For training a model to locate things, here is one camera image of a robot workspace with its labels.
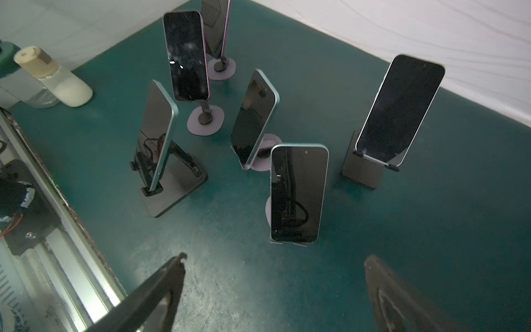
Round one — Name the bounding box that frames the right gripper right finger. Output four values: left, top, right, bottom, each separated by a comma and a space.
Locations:
365, 255, 460, 331

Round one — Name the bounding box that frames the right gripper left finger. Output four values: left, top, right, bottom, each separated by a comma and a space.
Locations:
88, 253, 187, 331

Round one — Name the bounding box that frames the teal phone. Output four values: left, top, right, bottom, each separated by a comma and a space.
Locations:
130, 80, 178, 196
270, 142, 329, 243
230, 69, 280, 170

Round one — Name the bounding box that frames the black stand front centre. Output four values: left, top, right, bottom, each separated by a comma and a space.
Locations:
130, 142, 207, 218

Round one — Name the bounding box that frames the black stand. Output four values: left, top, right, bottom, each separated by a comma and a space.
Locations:
130, 142, 207, 218
341, 129, 400, 190

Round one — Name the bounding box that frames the black stand back right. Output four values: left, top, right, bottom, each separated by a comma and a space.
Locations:
341, 129, 400, 190

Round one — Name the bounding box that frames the purple round stand front right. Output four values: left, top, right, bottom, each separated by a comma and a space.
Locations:
265, 196, 308, 248

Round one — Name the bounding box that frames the purple round stand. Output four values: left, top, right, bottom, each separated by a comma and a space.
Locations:
250, 134, 282, 172
207, 57, 236, 81
265, 196, 308, 248
187, 101, 225, 136

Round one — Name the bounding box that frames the purple round stand centre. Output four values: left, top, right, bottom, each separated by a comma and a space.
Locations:
250, 134, 282, 172

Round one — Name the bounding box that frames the purple round stand middle left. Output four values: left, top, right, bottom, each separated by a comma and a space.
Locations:
187, 101, 225, 136

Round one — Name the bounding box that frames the white phone back right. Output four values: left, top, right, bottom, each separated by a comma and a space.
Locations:
354, 54, 446, 169

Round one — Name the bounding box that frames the purple round stand back left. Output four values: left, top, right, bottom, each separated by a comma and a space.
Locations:
207, 57, 236, 81

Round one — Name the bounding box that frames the purple phone middle left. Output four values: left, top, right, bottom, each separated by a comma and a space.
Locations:
163, 11, 210, 102

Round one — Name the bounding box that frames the purple phone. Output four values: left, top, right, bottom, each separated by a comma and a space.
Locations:
200, 0, 231, 59
163, 11, 210, 102

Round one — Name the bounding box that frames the purple phone back left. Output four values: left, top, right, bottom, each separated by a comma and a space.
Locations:
200, 0, 231, 59

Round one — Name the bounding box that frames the green table mat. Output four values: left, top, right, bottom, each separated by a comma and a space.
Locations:
11, 1, 530, 331

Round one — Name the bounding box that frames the white bottle beige cap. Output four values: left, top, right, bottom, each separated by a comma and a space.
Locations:
14, 46, 93, 108

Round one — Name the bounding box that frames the green cap clear jar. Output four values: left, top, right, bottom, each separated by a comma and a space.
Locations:
1, 41, 59, 109

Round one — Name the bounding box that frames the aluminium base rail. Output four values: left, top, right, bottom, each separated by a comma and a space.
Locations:
1, 110, 124, 331

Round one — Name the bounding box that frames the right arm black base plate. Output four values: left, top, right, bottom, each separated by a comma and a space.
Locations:
1, 159, 60, 257

